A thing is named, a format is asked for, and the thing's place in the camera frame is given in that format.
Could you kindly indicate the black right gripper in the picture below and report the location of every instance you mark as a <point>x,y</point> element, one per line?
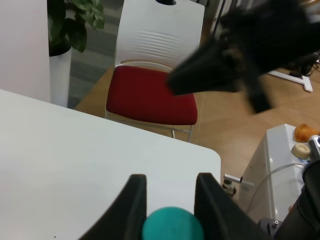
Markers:
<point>252,42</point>

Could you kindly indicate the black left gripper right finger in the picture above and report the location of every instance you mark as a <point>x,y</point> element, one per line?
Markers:
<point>219,215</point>

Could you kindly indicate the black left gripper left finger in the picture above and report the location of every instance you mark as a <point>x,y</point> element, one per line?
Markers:
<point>125,218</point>

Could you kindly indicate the teal-capped test tube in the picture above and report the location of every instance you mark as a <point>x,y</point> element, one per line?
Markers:
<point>172,223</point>

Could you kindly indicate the white desk leg base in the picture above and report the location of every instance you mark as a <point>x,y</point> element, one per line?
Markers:
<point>303,80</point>

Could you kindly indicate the orange bread toy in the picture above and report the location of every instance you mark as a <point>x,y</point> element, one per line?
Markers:
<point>304,132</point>

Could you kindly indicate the white chair red seat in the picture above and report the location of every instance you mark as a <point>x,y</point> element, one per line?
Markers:
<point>153,38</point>

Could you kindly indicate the white plant pot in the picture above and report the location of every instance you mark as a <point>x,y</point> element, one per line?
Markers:
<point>59,72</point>

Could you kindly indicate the green potted plant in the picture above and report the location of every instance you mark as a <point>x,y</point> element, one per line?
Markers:
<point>67,19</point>

